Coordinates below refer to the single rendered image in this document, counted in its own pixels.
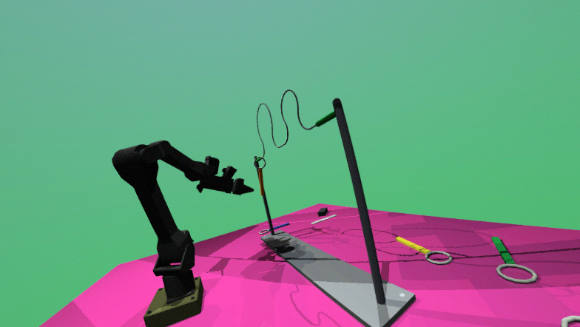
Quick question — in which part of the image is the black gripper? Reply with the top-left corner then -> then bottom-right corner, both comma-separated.
215,177 -> 254,195

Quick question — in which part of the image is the white loop with green handle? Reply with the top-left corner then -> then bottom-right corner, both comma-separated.
491,237 -> 538,283

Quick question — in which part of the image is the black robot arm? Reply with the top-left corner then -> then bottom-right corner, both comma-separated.
112,140 -> 220,304

